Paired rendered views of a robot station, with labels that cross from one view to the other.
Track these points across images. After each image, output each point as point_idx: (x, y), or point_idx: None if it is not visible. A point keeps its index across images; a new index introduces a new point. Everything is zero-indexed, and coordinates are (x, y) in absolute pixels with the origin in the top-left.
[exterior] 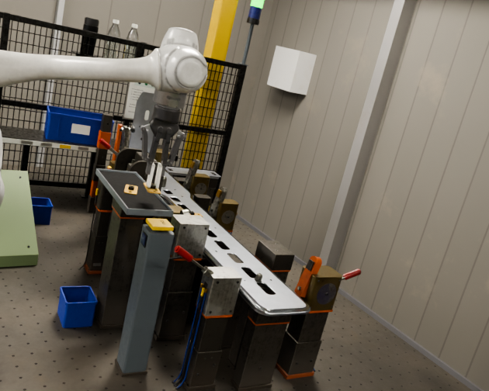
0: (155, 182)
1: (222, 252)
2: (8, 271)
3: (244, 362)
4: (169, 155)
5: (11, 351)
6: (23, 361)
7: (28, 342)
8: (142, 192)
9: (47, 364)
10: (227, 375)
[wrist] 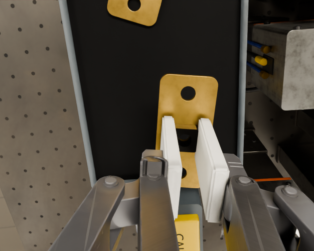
0: (198, 142)
1: None
2: None
3: (292, 178)
4: (295, 225)
5: (30, 64)
6: (45, 85)
7: (47, 46)
8: None
9: (72, 92)
10: (280, 133)
